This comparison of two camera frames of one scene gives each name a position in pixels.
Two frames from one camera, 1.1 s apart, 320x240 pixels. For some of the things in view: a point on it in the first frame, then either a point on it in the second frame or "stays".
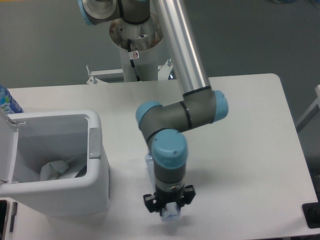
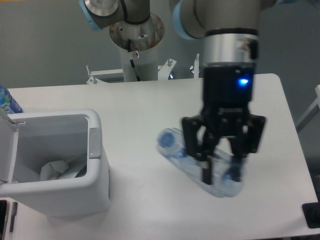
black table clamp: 311,213 stays
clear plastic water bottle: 171,211 to 228,172
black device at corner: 3,212 stays
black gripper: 157,203 to 228,89
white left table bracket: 94,80 stays
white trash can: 29,139 stays
